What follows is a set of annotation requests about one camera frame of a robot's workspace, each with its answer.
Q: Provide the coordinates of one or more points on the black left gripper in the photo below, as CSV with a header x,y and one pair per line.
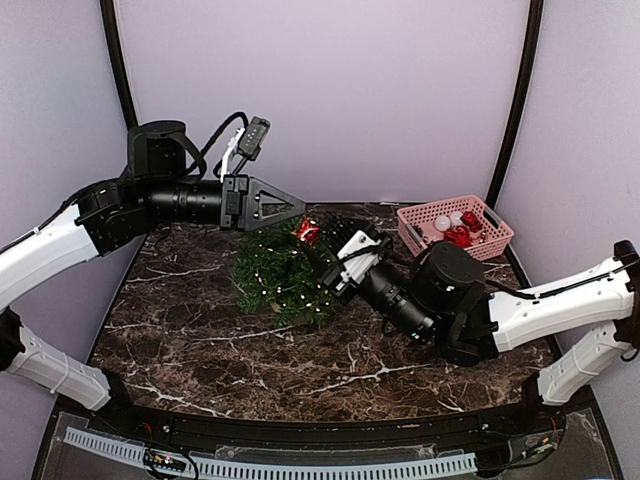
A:
x,y
241,211

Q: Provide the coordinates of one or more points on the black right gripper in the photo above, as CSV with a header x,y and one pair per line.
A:
x,y
337,287

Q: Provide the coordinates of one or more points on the red gold drum ornament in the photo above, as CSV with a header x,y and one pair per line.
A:
x,y
308,232

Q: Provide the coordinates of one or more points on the small green christmas tree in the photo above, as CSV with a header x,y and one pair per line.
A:
x,y
278,275

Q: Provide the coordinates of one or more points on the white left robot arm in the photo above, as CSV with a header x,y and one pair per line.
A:
x,y
39,261

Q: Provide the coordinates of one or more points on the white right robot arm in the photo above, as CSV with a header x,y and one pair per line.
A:
x,y
605,298

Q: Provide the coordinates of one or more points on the white ball ornament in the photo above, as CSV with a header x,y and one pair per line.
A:
x,y
442,223

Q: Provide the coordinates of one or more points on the red ornaments in basket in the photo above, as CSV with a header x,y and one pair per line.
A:
x,y
472,233

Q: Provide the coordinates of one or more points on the pink plastic basket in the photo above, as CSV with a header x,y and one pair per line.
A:
x,y
416,228

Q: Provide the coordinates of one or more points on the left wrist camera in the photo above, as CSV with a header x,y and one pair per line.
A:
x,y
243,147

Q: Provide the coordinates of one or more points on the white perforated cable tray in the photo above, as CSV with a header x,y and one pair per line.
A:
x,y
259,463

